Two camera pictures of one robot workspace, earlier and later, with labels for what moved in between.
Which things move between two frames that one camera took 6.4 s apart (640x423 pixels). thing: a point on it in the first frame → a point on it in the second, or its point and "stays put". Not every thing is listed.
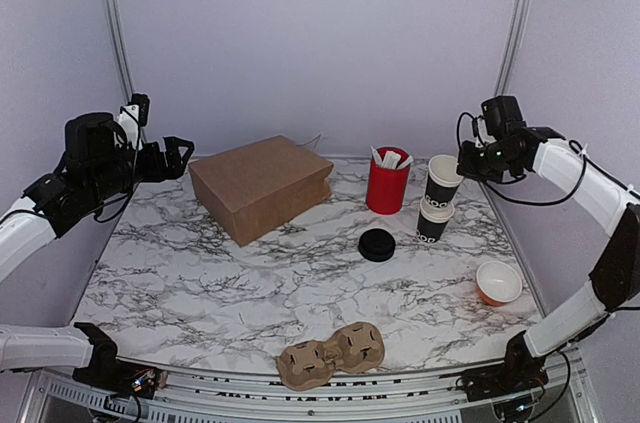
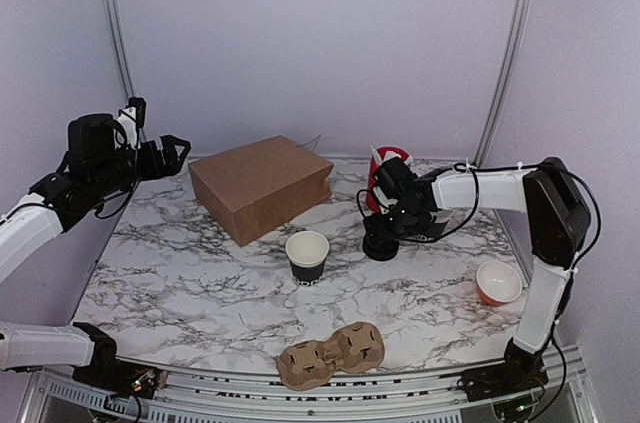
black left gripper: [173, 167] stays put
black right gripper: [466, 168] → [413, 228]
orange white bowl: [497, 284] stays put
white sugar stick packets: [390, 160] stays put
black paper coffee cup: [443, 180] → [307, 251]
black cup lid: [376, 245] stays put
